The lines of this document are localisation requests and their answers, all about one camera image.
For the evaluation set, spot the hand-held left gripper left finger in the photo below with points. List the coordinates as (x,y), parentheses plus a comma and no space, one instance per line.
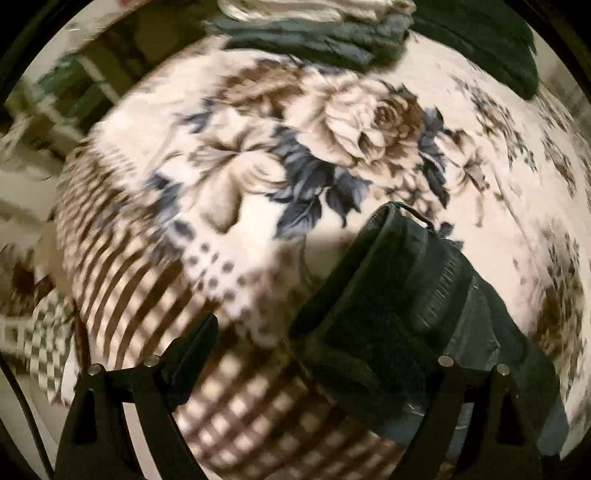
(199,333)

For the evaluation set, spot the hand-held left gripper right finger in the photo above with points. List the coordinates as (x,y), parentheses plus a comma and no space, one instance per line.
(455,392)

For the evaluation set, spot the dark grey pants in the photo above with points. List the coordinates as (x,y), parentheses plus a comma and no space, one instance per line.
(392,300)

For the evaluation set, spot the green white checked cloth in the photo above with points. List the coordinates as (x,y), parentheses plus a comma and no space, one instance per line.
(48,341)

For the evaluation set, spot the floral printed blanket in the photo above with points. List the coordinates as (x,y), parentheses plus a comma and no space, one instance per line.
(231,115)

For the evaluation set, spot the white shelf rack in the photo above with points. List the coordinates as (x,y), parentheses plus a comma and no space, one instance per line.
(69,97)

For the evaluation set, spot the folded blue-grey garment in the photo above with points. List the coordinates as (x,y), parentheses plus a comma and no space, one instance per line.
(323,41)

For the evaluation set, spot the folded white cloth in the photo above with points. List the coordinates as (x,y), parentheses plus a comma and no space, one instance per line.
(314,8)

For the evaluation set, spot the dark green cloth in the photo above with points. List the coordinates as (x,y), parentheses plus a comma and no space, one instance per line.
(489,41)

